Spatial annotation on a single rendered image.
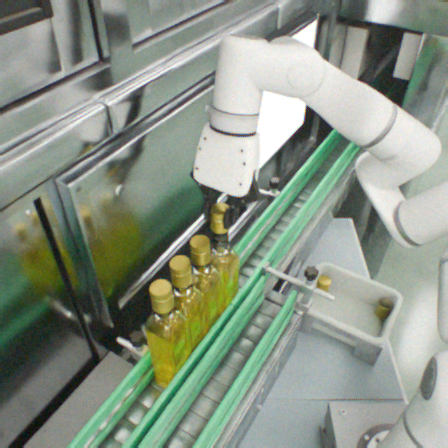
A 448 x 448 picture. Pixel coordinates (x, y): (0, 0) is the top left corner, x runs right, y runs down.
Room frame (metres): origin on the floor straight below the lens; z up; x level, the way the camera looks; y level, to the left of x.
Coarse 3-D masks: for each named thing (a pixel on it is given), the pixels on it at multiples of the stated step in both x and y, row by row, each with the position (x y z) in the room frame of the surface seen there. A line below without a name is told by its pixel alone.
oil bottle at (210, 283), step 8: (192, 264) 0.54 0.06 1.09; (192, 272) 0.52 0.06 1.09; (208, 272) 0.52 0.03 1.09; (216, 272) 0.53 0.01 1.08; (192, 280) 0.51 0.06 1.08; (200, 280) 0.50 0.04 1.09; (208, 280) 0.51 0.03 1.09; (216, 280) 0.52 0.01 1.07; (200, 288) 0.50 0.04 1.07; (208, 288) 0.50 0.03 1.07; (216, 288) 0.52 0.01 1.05; (208, 296) 0.49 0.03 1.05; (216, 296) 0.52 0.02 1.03; (208, 304) 0.49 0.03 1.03; (216, 304) 0.52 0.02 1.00; (208, 312) 0.49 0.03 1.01; (216, 312) 0.52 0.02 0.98; (208, 320) 0.49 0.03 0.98; (216, 320) 0.51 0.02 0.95; (208, 328) 0.49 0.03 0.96
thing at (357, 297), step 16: (320, 272) 0.76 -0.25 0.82; (336, 272) 0.75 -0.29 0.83; (352, 272) 0.74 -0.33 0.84; (336, 288) 0.74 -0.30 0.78; (352, 288) 0.72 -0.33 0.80; (368, 288) 0.70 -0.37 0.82; (384, 288) 0.69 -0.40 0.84; (320, 304) 0.69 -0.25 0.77; (336, 304) 0.69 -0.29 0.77; (352, 304) 0.69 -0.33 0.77; (368, 304) 0.69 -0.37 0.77; (400, 304) 0.64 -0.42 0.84; (336, 320) 0.59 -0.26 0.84; (352, 320) 0.64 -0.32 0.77; (368, 320) 0.64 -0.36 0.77; (384, 320) 0.64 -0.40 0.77; (368, 336) 0.55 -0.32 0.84; (384, 336) 0.55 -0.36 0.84
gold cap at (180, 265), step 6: (174, 258) 0.49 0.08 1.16; (180, 258) 0.49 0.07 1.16; (186, 258) 0.49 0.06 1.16; (174, 264) 0.47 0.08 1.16; (180, 264) 0.47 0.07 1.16; (186, 264) 0.47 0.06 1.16; (174, 270) 0.46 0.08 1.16; (180, 270) 0.46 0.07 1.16; (186, 270) 0.47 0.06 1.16; (174, 276) 0.46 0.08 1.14; (180, 276) 0.46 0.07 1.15; (186, 276) 0.47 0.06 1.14; (174, 282) 0.47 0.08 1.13; (180, 282) 0.46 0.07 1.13; (186, 282) 0.46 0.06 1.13
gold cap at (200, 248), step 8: (192, 240) 0.53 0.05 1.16; (200, 240) 0.53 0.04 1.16; (208, 240) 0.53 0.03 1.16; (192, 248) 0.52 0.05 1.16; (200, 248) 0.51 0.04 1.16; (208, 248) 0.52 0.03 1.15; (192, 256) 0.52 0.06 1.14; (200, 256) 0.51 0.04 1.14; (208, 256) 0.52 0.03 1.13; (200, 264) 0.51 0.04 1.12
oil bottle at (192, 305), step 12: (192, 288) 0.48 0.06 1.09; (180, 300) 0.46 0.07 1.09; (192, 300) 0.46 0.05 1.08; (192, 312) 0.45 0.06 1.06; (204, 312) 0.48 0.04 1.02; (192, 324) 0.45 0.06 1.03; (204, 324) 0.48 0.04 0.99; (192, 336) 0.45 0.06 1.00; (204, 336) 0.48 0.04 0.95; (192, 348) 0.45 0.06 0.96
